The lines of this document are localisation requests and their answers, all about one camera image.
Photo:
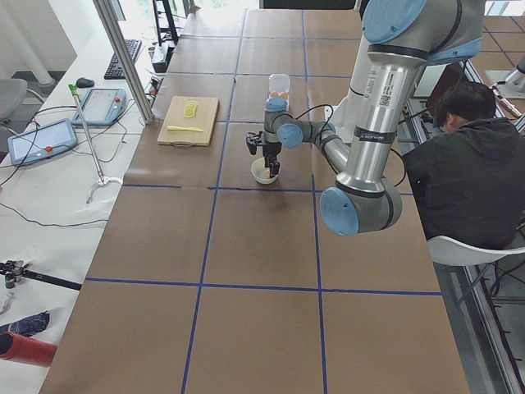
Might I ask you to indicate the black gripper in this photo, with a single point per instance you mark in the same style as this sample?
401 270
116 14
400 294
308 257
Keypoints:
271 150

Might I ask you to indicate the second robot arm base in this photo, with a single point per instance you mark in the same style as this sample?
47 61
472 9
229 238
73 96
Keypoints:
510 84

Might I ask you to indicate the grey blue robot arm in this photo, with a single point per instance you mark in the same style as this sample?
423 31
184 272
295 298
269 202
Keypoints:
400 39

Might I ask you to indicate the clear plastic egg box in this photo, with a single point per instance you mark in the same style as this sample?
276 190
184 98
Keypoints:
280 83

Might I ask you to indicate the black box on table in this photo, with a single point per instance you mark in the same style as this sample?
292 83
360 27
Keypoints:
161 57

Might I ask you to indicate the white round bowl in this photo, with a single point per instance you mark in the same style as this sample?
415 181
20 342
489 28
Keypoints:
257 169

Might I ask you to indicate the bamboo cutting board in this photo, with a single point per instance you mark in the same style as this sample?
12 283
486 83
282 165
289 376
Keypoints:
206 114

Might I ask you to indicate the yellow plastic knife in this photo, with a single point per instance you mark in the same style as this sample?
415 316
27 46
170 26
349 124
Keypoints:
184 128

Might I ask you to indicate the grabber reach stick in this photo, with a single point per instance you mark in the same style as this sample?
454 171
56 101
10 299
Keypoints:
103 180

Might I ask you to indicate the far blue teach pendant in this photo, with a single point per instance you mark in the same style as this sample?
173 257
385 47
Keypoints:
101 107

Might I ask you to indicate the blue teach pendant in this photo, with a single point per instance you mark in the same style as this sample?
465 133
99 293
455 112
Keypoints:
41 143
101 107

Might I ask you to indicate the white chair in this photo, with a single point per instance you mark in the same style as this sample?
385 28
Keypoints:
446 251

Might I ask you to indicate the person in black jacket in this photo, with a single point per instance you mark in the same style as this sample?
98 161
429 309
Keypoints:
468 182

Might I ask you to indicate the black computer mouse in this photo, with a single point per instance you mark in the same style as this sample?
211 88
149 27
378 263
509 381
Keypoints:
84 83

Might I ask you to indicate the near blue teach pendant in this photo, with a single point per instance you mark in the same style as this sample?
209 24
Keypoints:
41 143

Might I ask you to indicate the grey office chair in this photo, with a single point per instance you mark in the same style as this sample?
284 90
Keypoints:
13 93

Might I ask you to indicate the black tripod rod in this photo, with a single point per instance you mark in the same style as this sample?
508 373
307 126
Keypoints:
15 271

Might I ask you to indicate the dark blue cloth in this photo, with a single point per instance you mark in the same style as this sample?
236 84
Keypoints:
28 326

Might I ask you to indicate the red cylinder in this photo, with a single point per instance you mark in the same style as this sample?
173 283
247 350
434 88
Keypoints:
26 350

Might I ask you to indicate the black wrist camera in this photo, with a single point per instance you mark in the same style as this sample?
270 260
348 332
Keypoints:
253 141

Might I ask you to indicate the aluminium frame post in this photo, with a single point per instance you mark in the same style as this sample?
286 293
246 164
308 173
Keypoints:
110 23

